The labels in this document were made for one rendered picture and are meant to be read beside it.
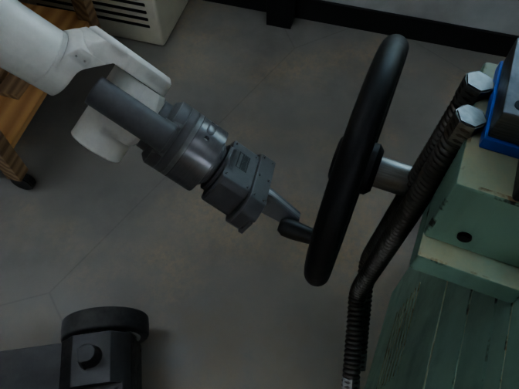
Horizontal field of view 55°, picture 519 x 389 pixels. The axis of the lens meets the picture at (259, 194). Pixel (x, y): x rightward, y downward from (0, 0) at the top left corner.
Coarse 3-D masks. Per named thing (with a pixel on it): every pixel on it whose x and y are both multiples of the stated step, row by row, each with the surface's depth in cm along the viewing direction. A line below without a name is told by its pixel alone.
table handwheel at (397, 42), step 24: (384, 48) 46; (408, 48) 49; (384, 72) 44; (360, 96) 43; (384, 96) 43; (360, 120) 42; (384, 120) 66; (360, 144) 42; (336, 168) 43; (360, 168) 42; (384, 168) 54; (408, 168) 54; (336, 192) 43; (360, 192) 55; (336, 216) 43; (312, 240) 46; (336, 240) 45; (312, 264) 48
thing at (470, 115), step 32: (480, 96) 41; (448, 128) 41; (480, 128) 39; (416, 160) 51; (448, 160) 42; (416, 192) 47; (384, 224) 61; (384, 256) 57; (352, 288) 67; (352, 320) 67; (352, 352) 66; (352, 384) 66
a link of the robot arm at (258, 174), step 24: (192, 144) 57; (216, 144) 58; (240, 144) 64; (168, 168) 58; (192, 168) 57; (216, 168) 60; (240, 168) 61; (264, 168) 63; (216, 192) 59; (240, 192) 59; (264, 192) 60; (240, 216) 58
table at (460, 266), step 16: (416, 240) 47; (432, 240) 45; (416, 256) 44; (432, 256) 44; (448, 256) 44; (464, 256) 44; (480, 256) 44; (432, 272) 45; (448, 272) 44; (464, 272) 43; (480, 272) 43; (496, 272) 43; (512, 272) 43; (480, 288) 44; (496, 288) 43; (512, 288) 42; (512, 320) 43; (512, 336) 42; (512, 352) 41; (512, 368) 40; (512, 384) 39
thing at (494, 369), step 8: (504, 304) 46; (512, 304) 45; (496, 312) 48; (504, 312) 46; (496, 320) 47; (504, 320) 45; (496, 328) 46; (504, 328) 44; (496, 336) 46; (504, 336) 44; (496, 344) 45; (504, 344) 43; (496, 352) 44; (504, 352) 43; (488, 360) 45; (496, 360) 44; (488, 368) 45; (496, 368) 43; (488, 376) 44; (496, 376) 42; (488, 384) 44; (496, 384) 42
